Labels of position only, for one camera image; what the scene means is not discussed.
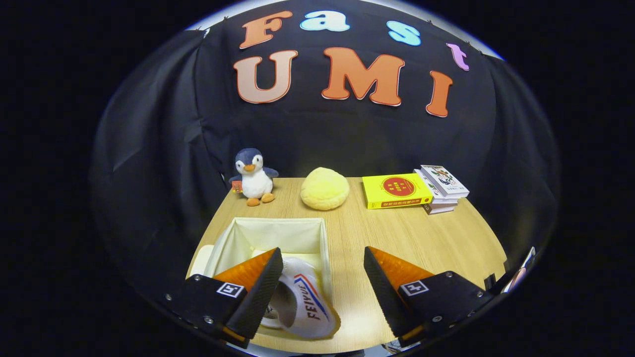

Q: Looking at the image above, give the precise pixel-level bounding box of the white canvas shoe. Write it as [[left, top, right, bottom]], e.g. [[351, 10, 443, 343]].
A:
[[260, 257, 341, 341]]

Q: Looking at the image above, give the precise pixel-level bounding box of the beige fabric storage box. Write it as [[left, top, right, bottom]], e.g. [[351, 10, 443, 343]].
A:
[[186, 217, 343, 343]]

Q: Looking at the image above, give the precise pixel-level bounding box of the yellow book with red label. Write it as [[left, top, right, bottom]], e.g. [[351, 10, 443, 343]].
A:
[[362, 173, 434, 210]]

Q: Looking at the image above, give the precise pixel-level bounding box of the yellow round plush cushion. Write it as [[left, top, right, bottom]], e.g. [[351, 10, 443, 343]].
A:
[[300, 167, 350, 211]]

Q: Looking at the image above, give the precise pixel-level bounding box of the penguin plush toy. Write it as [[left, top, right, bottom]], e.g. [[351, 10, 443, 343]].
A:
[[229, 148, 279, 207]]

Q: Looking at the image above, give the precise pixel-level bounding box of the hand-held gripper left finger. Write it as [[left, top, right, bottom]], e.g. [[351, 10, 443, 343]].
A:
[[166, 247, 284, 349]]

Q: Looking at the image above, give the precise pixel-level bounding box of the black backdrop cloth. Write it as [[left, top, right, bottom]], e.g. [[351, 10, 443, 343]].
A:
[[89, 0, 561, 318]]

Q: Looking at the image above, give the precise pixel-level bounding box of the white illustrated paperback book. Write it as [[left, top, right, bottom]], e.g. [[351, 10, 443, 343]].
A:
[[420, 165, 470, 198]]

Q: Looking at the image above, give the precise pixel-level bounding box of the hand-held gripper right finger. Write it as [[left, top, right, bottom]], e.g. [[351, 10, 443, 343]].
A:
[[364, 246, 496, 348]]

